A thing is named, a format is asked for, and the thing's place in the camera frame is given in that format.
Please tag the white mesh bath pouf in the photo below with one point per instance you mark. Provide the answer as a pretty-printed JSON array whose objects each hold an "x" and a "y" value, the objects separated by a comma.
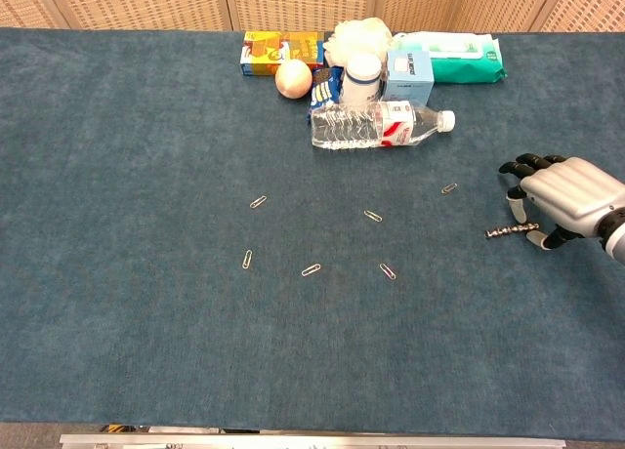
[{"x": 356, "y": 36}]

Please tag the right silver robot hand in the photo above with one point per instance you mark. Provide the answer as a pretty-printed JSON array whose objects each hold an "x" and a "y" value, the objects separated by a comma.
[{"x": 569, "y": 190}]

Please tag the paperclip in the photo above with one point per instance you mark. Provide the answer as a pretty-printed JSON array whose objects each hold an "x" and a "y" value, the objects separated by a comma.
[
  {"x": 258, "y": 202},
  {"x": 372, "y": 216},
  {"x": 387, "y": 271},
  {"x": 449, "y": 188},
  {"x": 247, "y": 259},
  {"x": 311, "y": 270}
]

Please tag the clear plastic water bottle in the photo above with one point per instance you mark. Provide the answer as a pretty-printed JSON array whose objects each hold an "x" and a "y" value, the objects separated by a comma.
[{"x": 356, "y": 127}]

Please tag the white lidded jar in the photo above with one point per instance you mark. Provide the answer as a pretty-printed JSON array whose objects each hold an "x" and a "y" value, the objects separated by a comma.
[{"x": 361, "y": 78}]

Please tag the green wet wipes pack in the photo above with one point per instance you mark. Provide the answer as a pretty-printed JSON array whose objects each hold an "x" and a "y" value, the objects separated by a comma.
[{"x": 464, "y": 58}]

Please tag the blue Oreo cookie packet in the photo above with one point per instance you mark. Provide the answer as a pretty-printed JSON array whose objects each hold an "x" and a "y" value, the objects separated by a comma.
[{"x": 324, "y": 95}]

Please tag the aluminium profile rail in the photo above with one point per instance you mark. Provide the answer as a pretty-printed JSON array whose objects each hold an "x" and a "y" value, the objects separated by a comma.
[{"x": 312, "y": 442}]

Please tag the yellow cardboard box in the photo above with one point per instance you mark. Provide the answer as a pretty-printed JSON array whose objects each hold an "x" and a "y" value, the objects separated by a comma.
[{"x": 268, "y": 51}]

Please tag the light blue cardboard box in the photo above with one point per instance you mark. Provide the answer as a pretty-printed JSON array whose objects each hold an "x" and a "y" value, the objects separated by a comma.
[{"x": 407, "y": 78}]

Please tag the teal felt table cloth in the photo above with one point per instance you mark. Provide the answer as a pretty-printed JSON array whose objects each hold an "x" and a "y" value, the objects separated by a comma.
[{"x": 146, "y": 273}]

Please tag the woven rattan folding screen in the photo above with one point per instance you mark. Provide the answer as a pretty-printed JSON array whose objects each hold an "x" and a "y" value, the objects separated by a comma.
[{"x": 303, "y": 2}]

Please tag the yellow robot base part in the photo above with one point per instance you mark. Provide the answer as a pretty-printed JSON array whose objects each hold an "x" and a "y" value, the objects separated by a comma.
[{"x": 113, "y": 428}]

